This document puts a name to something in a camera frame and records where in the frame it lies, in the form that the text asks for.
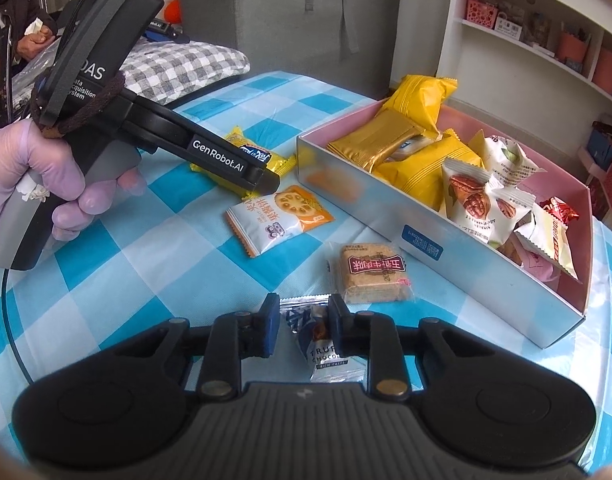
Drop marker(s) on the red white snack packet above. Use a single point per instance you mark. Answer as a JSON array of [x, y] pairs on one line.
[[551, 245]]

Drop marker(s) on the pink silver box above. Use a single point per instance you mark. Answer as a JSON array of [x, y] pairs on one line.
[[366, 210]]

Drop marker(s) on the pink snack packet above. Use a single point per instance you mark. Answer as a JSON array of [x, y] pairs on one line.
[[541, 270]]

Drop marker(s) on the white orange snack packet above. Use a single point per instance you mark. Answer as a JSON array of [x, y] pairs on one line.
[[271, 225]]

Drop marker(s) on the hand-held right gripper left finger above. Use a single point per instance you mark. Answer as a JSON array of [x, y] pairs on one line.
[[269, 325]]

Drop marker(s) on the blue box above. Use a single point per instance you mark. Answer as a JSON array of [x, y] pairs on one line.
[[606, 147]]

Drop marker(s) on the white shelf unit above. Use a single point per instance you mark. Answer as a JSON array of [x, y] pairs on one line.
[[448, 35]]

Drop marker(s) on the clear plastic bag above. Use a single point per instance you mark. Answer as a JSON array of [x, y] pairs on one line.
[[30, 80]]

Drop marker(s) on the yellow chips packet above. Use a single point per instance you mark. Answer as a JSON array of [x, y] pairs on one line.
[[278, 164]]

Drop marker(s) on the black device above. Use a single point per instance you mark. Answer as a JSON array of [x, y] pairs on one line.
[[158, 27]]

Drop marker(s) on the clear chocolate packet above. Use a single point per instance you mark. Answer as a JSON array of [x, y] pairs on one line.
[[318, 355]]

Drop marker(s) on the yellow ribbed snack bag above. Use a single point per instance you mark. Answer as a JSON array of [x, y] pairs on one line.
[[371, 142]]

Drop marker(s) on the white nut packet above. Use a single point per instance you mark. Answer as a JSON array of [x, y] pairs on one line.
[[508, 210], [468, 195]]

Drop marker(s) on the blue checked tablecloth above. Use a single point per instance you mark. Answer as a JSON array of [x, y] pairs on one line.
[[150, 270]]

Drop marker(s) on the grey sofa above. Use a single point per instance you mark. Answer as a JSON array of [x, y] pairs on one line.
[[266, 15]]

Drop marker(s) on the person's left hand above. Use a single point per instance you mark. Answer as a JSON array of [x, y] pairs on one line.
[[15, 160]]

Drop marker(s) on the white printed snack packet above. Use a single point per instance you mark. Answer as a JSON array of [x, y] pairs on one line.
[[516, 165]]

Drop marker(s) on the pink perforated basket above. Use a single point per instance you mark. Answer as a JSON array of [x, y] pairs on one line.
[[482, 12]]

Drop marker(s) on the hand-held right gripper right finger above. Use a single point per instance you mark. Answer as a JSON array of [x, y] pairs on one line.
[[338, 325]]

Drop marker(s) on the brown biscuit clear packet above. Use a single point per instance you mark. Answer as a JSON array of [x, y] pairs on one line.
[[371, 270]]

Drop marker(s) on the small white box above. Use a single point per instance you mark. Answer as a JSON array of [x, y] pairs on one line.
[[510, 26]]

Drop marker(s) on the grey checked cloth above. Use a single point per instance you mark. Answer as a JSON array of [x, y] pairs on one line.
[[195, 65]]

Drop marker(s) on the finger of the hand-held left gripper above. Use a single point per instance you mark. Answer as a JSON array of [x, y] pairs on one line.
[[225, 160]]

